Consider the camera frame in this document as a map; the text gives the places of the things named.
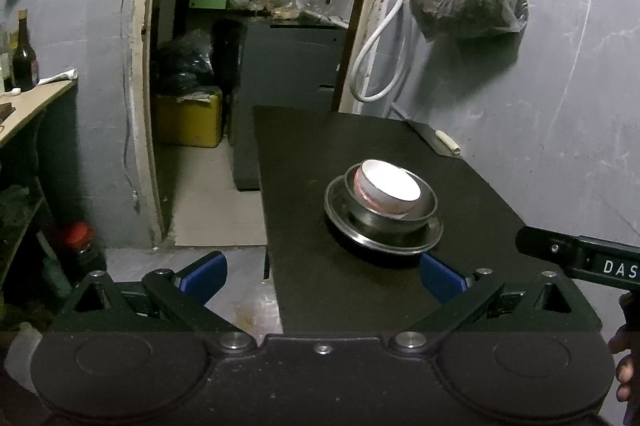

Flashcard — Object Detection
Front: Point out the wooden side shelf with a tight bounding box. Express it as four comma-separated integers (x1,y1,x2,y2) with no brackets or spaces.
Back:
0,78,79,148

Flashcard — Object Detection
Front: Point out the yellow crate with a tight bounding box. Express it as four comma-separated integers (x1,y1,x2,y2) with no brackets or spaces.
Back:
152,87,225,148

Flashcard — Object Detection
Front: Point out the grey cabinet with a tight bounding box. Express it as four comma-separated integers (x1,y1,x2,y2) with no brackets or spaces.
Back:
230,18,349,192

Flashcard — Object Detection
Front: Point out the white hose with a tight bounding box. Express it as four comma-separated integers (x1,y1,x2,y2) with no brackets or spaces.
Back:
348,0,432,103

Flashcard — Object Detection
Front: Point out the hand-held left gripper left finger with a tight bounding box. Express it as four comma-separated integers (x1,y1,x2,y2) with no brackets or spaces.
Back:
61,251,257,353

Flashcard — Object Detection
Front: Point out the knife with white handle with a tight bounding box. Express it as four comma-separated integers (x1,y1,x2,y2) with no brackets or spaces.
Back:
407,120,464,160

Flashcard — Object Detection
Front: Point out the steel bowl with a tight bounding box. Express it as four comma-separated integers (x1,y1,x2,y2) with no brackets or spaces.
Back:
344,161,440,235

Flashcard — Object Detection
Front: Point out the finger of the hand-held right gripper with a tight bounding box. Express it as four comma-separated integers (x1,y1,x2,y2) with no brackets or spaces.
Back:
515,226,589,265

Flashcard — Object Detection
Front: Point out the black plastic bag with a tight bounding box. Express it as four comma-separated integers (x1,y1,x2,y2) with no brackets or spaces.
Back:
154,28,218,95

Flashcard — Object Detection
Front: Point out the bottle with red cap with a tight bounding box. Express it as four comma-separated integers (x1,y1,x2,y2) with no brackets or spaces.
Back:
59,221,109,288

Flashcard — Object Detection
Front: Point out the dark glass bottle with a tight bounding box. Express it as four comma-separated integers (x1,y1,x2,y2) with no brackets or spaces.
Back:
10,8,41,90

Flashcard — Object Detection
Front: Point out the white door frame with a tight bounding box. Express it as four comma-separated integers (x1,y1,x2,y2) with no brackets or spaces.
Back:
122,0,176,247

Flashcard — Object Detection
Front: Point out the large steel plate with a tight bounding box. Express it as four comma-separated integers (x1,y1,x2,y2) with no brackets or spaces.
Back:
324,176,445,256

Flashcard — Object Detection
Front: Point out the plain white bowl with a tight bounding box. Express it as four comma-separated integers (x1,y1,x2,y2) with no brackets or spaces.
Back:
360,159,422,208

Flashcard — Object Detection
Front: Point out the person's right hand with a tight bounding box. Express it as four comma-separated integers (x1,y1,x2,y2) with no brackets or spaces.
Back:
607,293,640,403

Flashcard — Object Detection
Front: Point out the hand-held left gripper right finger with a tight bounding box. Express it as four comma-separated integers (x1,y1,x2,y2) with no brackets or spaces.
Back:
390,252,603,353

